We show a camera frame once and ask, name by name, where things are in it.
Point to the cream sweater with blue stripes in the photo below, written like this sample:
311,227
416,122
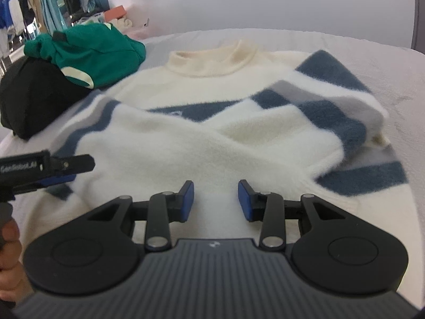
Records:
212,139

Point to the pink cloth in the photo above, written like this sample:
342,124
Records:
142,33

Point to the row of hanging clothes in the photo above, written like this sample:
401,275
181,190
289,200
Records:
49,0

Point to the person's left hand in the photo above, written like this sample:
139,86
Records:
10,252

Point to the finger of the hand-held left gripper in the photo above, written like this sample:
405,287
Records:
56,180
74,164

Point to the green garment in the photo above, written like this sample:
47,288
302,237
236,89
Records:
99,50

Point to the black garment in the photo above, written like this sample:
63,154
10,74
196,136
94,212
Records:
33,96

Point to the red box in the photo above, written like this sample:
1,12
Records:
114,12

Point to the cream plush toy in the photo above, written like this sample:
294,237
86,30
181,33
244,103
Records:
122,24

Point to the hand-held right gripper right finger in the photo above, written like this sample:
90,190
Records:
245,202

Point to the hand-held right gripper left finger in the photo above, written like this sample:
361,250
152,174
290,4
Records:
187,202

